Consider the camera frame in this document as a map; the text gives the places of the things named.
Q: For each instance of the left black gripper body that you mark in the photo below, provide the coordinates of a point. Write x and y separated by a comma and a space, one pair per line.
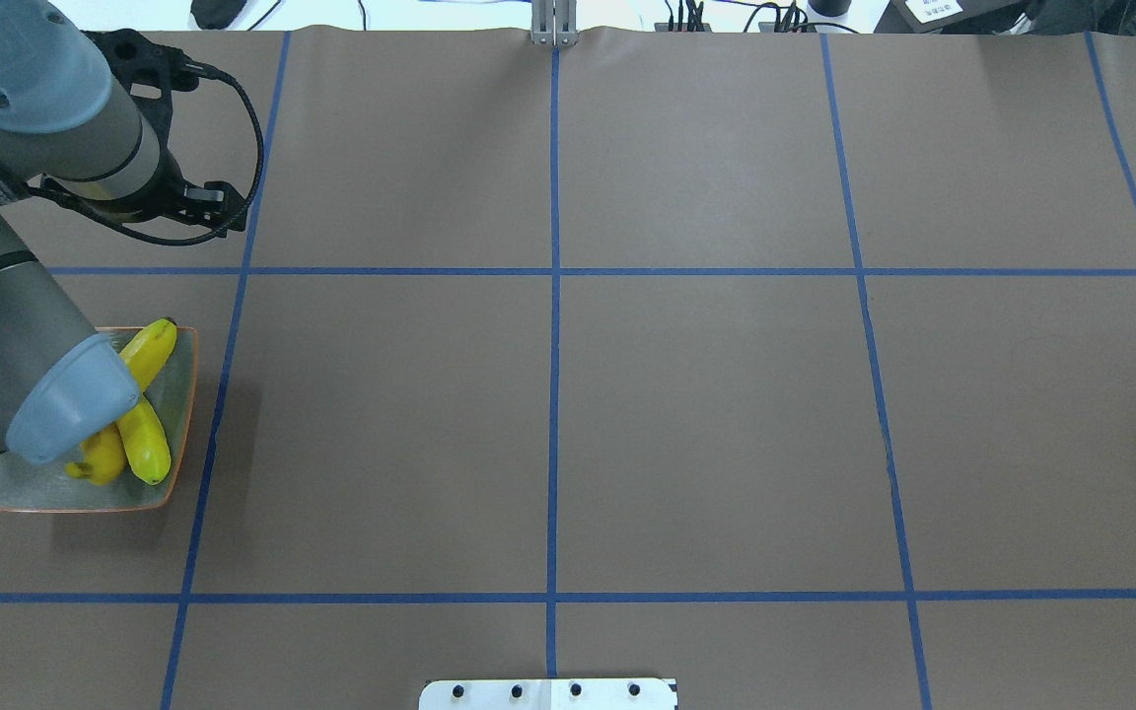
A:
177, 197

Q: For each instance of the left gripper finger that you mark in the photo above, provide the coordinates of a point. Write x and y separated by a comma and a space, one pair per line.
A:
215, 206

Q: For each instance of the yellow banana top basket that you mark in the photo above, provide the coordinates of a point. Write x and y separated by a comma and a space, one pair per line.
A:
149, 350

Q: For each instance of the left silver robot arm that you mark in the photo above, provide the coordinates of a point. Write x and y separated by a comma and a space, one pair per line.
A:
85, 121

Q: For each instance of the grey square plate orange rim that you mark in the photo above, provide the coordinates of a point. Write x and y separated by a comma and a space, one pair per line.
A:
49, 489

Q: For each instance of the black computer mouse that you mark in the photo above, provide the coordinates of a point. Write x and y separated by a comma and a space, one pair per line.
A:
216, 14

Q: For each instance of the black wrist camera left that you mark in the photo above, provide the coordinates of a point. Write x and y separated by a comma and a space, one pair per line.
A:
150, 72

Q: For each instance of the aluminium frame post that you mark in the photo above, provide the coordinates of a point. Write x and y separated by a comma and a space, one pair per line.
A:
554, 23

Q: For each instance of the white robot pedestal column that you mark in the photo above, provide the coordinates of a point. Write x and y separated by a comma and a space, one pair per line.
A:
551, 693

